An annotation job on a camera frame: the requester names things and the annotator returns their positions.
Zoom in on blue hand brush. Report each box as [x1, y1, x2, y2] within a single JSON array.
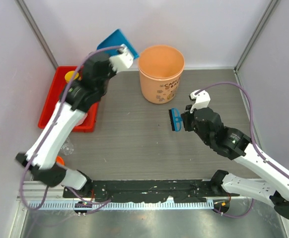
[[168, 108, 182, 132]]

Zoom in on blue plastic dustpan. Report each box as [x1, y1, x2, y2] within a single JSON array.
[[96, 29, 140, 59]]

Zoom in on orange plastic waste bin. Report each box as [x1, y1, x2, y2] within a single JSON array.
[[138, 45, 185, 104]]

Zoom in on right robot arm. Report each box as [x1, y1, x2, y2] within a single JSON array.
[[181, 105, 289, 220]]

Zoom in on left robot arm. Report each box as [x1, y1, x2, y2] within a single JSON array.
[[15, 50, 118, 198]]

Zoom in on yellow mug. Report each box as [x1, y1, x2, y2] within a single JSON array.
[[64, 70, 81, 83]]

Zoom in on red plastic tray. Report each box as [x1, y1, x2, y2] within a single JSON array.
[[37, 65, 100, 132]]

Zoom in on pink dotted plate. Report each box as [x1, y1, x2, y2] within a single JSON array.
[[76, 113, 88, 126]]

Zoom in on clear plastic cup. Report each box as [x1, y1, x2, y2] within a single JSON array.
[[60, 137, 74, 156]]

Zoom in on orange plastic bowl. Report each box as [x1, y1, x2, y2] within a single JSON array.
[[56, 156, 65, 166]]

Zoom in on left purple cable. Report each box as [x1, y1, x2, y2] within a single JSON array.
[[18, 44, 126, 215]]

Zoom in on purple cable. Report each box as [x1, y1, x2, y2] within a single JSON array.
[[18, 44, 126, 215], [191, 81, 289, 219]]

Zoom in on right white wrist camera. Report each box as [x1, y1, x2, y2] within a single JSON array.
[[189, 90, 211, 114]]

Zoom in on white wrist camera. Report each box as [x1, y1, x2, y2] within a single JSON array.
[[109, 44, 134, 73], [189, 90, 211, 114]]

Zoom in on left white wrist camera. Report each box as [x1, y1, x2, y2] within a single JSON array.
[[109, 44, 134, 73]]

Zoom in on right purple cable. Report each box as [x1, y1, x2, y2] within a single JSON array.
[[191, 81, 289, 219]]

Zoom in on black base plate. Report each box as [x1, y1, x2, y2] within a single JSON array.
[[76, 179, 239, 203]]

